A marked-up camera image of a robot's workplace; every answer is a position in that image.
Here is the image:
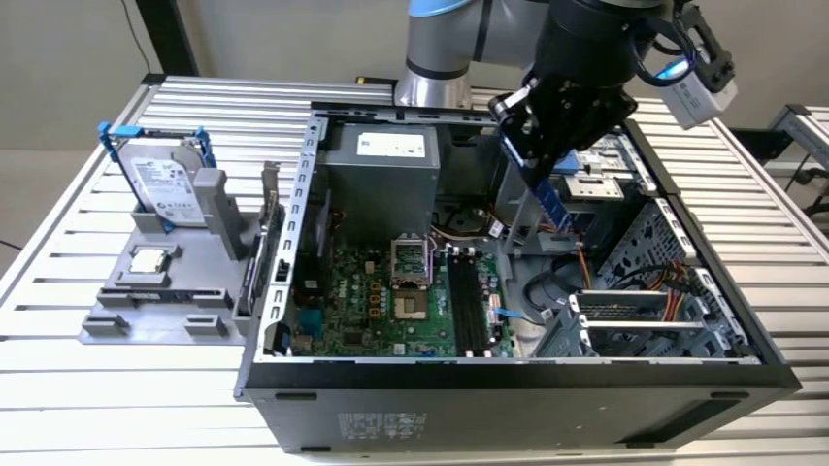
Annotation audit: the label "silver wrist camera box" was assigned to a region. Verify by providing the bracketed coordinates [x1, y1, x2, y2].
[657, 72, 740, 130]

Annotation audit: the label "silver hard disk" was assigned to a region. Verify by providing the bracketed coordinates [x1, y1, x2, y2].
[118, 140, 203, 229]

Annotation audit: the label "blue disk carrier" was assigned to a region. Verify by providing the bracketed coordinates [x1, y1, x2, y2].
[96, 123, 219, 234]

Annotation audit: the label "grey parts rack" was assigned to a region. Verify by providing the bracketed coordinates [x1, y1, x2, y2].
[78, 167, 254, 347]

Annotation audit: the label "black frame post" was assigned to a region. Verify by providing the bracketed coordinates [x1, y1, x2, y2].
[134, 0, 199, 78]

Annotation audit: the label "black RAM slot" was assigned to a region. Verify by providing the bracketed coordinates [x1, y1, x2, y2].
[464, 246, 486, 359]
[449, 246, 469, 359]
[457, 246, 478, 359]

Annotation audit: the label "grey power supply unit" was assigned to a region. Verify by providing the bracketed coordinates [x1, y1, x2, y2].
[321, 123, 442, 247]

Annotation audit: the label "green motherboard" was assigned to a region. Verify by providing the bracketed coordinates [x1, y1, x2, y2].
[287, 242, 520, 360]

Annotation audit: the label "red yellow orange wires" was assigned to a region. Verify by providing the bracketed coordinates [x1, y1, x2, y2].
[646, 259, 698, 324]

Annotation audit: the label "round case speaker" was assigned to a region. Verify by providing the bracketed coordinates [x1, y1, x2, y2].
[450, 207, 492, 235]

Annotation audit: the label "metal socket cover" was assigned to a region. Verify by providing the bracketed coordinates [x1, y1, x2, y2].
[390, 232, 433, 288]

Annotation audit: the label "grey metal drive cage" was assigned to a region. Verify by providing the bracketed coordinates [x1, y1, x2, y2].
[496, 123, 649, 253]

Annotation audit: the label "blue RAM stick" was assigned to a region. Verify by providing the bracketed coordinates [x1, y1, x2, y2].
[500, 133, 577, 235]

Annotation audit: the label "wire locking lever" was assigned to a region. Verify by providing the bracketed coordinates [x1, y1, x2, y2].
[421, 235, 437, 288]

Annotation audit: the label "small black side camera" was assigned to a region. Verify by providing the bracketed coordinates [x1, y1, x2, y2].
[488, 89, 540, 135]

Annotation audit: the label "graphics card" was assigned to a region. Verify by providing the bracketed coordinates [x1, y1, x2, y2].
[237, 162, 286, 319]

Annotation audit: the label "neighbouring slatted metal table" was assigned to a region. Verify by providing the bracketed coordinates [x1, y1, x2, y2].
[764, 103, 829, 171]

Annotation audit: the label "grey disk bay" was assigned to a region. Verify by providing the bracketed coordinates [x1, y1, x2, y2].
[537, 285, 747, 360]

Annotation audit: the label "silver CPU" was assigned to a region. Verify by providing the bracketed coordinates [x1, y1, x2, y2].
[128, 250, 171, 276]

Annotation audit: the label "power supply wire bundle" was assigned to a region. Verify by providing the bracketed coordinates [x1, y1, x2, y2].
[427, 213, 504, 244]

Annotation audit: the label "CPU socket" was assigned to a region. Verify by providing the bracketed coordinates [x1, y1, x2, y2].
[393, 288, 433, 321]

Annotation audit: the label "black PC case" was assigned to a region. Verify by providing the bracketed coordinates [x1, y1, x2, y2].
[233, 99, 805, 455]

